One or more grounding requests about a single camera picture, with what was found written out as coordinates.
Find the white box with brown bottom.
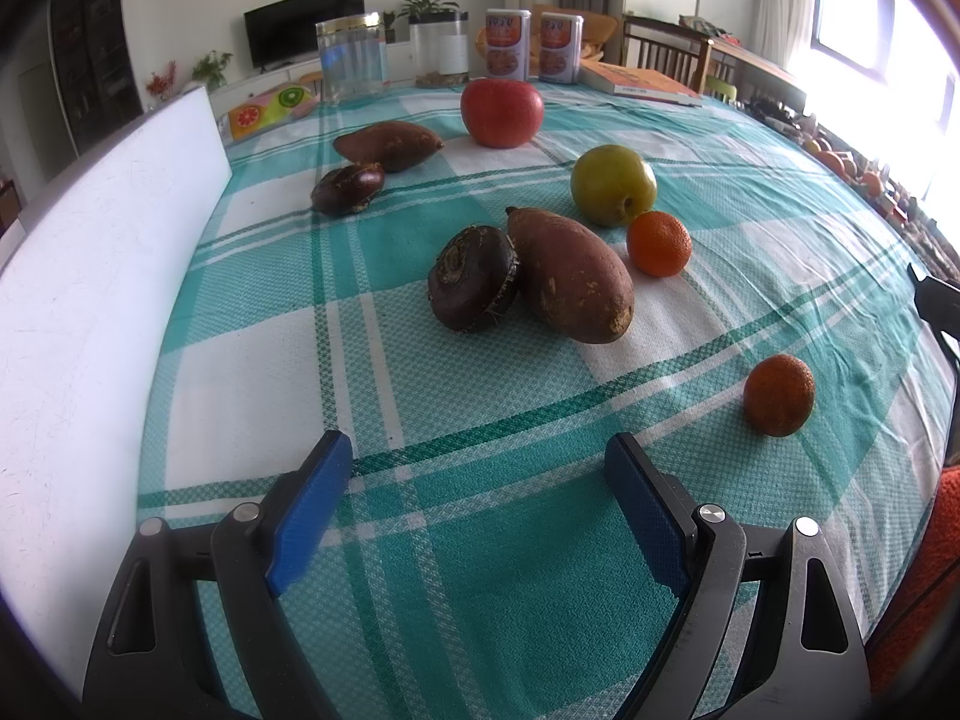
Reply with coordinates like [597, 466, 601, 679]
[0, 86, 233, 698]

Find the clear jar with gold lid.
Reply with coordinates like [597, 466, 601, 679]
[315, 12, 389, 106]

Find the beige curtain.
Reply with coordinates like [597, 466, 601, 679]
[754, 0, 818, 76]

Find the wooden dining table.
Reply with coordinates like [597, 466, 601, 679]
[705, 37, 808, 115]

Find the red orange cushion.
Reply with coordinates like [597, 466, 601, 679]
[870, 465, 960, 691]

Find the orange cover book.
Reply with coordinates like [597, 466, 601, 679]
[579, 62, 704, 107]

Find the white television cabinet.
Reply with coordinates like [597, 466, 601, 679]
[210, 52, 413, 121]

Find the green apple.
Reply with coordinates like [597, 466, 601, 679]
[570, 145, 659, 228]

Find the fruit print pillow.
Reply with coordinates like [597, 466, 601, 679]
[227, 84, 316, 141]

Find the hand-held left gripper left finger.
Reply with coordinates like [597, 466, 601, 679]
[82, 429, 353, 720]

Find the large dark water chestnut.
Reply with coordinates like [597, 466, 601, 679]
[428, 225, 521, 333]

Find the small dark water chestnut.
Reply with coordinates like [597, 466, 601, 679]
[310, 163, 386, 216]

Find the clear container with black lid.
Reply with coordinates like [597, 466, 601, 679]
[409, 11, 470, 87]

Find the orange chair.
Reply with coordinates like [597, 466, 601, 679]
[525, 11, 620, 65]

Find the wooden slat chair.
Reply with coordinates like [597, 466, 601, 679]
[621, 15, 713, 95]

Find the large green potted plant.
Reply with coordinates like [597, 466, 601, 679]
[395, 0, 460, 23]

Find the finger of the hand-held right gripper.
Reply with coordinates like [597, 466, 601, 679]
[906, 262, 960, 370]

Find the pile of oranges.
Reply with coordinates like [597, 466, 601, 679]
[802, 133, 901, 220]

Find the small sweet potato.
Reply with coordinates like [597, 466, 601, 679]
[333, 121, 445, 173]

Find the dark glass cabinet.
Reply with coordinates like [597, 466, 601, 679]
[49, 0, 143, 158]

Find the black television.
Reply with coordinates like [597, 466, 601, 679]
[244, 0, 365, 72]

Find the large sweet potato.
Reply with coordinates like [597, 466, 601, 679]
[505, 206, 635, 345]

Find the red apple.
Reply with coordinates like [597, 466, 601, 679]
[460, 79, 545, 149]

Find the leafy potted plant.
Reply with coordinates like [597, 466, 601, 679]
[191, 51, 233, 91]

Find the bright window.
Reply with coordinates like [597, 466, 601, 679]
[814, 0, 960, 203]

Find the orange label can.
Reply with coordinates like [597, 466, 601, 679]
[539, 13, 584, 83]
[484, 9, 532, 80]

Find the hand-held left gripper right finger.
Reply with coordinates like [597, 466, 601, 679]
[604, 432, 871, 720]

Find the teal checkered tablecloth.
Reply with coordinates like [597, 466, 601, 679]
[137, 79, 957, 720]

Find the orange tangerine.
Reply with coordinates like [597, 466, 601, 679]
[743, 354, 816, 438]
[627, 211, 692, 278]

